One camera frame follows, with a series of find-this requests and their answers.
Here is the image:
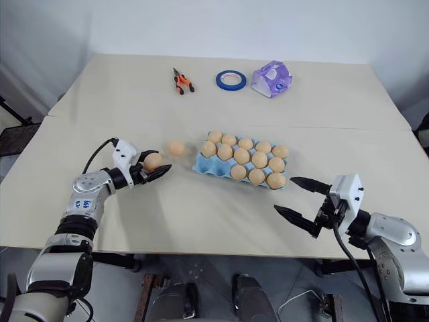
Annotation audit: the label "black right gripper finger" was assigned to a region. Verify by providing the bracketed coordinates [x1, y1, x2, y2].
[289, 176, 332, 196]
[273, 204, 318, 236]

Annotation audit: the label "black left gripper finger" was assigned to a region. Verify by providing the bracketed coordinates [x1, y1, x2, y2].
[145, 163, 173, 182]
[137, 150, 162, 165]

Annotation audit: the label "black stand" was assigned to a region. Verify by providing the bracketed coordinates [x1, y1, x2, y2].
[0, 95, 42, 158]

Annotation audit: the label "dark rounded shape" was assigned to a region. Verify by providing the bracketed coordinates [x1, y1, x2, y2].
[232, 273, 274, 322]

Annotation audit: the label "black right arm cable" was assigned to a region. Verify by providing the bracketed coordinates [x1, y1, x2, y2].
[332, 217, 391, 322]

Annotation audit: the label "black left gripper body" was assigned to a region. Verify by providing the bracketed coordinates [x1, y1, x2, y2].
[128, 162, 150, 186]

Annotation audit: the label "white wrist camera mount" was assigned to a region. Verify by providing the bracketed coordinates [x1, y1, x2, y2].
[328, 173, 365, 233]
[111, 138, 142, 187]

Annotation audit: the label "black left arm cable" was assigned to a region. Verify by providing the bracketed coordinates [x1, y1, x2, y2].
[82, 137, 119, 175]

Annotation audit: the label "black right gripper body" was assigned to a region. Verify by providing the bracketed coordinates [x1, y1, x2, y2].
[312, 194, 347, 239]

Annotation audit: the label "thin white floor cable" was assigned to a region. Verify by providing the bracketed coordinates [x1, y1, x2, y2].
[277, 289, 323, 310]

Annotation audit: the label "black table bracket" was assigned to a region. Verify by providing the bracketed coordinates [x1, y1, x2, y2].
[90, 252, 142, 273]
[316, 258, 373, 278]

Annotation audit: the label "purple white tissue pack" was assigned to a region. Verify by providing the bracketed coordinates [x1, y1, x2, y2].
[251, 60, 294, 100]

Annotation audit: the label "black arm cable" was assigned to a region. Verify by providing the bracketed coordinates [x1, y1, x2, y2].
[332, 217, 391, 322]
[82, 137, 119, 175]

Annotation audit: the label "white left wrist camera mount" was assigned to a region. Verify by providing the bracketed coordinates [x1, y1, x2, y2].
[111, 138, 142, 187]

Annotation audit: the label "rusty brown metal bar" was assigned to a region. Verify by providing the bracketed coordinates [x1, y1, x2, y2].
[138, 272, 169, 322]
[320, 292, 345, 322]

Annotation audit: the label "blue tape roll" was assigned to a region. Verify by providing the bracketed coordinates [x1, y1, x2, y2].
[214, 70, 248, 91]

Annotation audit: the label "black chair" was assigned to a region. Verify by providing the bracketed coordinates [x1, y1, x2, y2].
[413, 111, 429, 149]

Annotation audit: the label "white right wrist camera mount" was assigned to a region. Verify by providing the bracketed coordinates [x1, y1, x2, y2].
[328, 173, 365, 233]

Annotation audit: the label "blue egg carton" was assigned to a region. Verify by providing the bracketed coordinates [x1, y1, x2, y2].
[191, 131, 290, 191]

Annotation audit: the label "orange black pliers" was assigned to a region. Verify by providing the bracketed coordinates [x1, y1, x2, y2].
[172, 66, 196, 97]

